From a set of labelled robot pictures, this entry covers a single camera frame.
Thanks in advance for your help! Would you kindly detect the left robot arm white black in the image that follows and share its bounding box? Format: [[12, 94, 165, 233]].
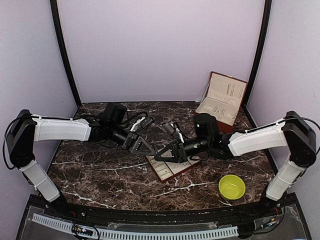
[[2, 103, 156, 218]]

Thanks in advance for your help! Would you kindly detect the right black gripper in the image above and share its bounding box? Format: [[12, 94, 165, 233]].
[[154, 136, 211, 164]]

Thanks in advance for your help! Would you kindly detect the lime green bowl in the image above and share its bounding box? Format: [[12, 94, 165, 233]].
[[218, 174, 246, 200]]

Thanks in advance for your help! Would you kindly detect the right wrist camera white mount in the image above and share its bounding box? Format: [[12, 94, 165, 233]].
[[161, 122, 185, 143]]

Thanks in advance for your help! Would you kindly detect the white slotted cable duct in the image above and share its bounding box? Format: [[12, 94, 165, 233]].
[[31, 213, 239, 240]]

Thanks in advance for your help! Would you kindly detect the black frame post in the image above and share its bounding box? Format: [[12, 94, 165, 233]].
[[49, 0, 82, 108], [242, 0, 273, 108]]

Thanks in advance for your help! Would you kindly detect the red jewelry tray insert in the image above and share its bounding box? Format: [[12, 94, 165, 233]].
[[146, 156, 201, 183]]

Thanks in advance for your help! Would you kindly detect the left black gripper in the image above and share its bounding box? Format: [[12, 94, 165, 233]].
[[109, 122, 157, 156]]

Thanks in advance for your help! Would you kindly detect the left black frame post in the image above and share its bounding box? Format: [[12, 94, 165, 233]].
[[49, 0, 82, 108]]

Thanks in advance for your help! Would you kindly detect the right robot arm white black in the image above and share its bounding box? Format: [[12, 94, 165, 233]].
[[154, 111, 320, 217]]

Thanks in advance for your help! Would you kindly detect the red jewelry box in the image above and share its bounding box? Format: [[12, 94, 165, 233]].
[[195, 71, 248, 133]]

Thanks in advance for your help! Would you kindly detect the right black frame post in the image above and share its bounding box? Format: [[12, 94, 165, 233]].
[[242, 0, 273, 108]]

